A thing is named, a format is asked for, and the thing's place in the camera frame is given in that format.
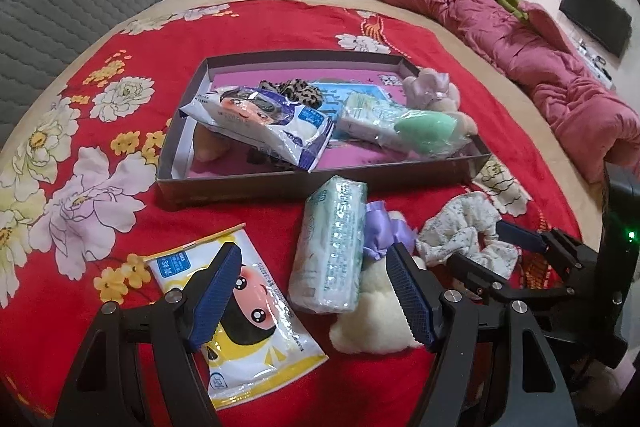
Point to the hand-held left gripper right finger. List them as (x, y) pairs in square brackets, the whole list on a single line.
[(410, 302)]

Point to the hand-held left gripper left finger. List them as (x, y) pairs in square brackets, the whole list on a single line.
[(215, 297)]

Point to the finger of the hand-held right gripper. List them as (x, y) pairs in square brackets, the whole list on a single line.
[(522, 237), (480, 279)]

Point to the plush bunny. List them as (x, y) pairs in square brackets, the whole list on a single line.
[(375, 312), (430, 84)]

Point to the yellow cartoon face mask packet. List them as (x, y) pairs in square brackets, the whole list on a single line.
[(260, 322)]

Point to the white floral scrunchie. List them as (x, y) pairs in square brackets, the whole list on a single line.
[(460, 227)]

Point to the green print tissue pack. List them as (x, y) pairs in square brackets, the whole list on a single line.
[(330, 247), (370, 117)]

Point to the shallow cardboard box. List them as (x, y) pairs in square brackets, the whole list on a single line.
[(225, 189)]

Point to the green makeup sponge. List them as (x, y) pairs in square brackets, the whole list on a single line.
[(430, 134)]

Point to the blue cartoon face mask packet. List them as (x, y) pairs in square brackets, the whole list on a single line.
[(280, 127)]

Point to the leopard print scrunchie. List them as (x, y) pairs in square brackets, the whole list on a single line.
[(300, 92)]

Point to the peach makeup sponge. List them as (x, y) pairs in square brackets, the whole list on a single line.
[(210, 149)]

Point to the pink quilt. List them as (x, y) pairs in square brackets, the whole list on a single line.
[(525, 52)]

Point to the red floral blanket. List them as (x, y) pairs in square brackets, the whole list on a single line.
[(280, 27)]

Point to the black wall television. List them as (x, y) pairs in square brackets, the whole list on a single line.
[(595, 14)]

